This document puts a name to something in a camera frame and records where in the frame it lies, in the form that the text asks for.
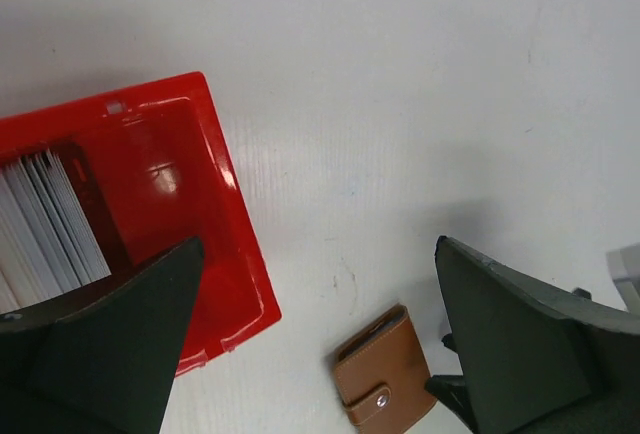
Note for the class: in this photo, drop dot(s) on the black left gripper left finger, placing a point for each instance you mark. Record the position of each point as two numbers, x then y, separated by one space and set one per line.
102 358

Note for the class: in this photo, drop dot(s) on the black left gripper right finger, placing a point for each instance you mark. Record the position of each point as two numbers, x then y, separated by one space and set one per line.
534 358

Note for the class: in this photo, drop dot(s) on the brown leather card holder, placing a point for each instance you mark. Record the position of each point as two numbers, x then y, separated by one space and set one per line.
381 373

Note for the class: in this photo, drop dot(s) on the red plastic card tray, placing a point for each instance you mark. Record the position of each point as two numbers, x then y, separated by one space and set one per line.
152 168

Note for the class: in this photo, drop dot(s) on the white cards stack in tray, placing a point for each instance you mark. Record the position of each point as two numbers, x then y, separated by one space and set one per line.
49 239

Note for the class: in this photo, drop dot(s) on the grey aluminium frame piece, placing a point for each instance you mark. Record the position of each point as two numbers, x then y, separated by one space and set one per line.
623 266

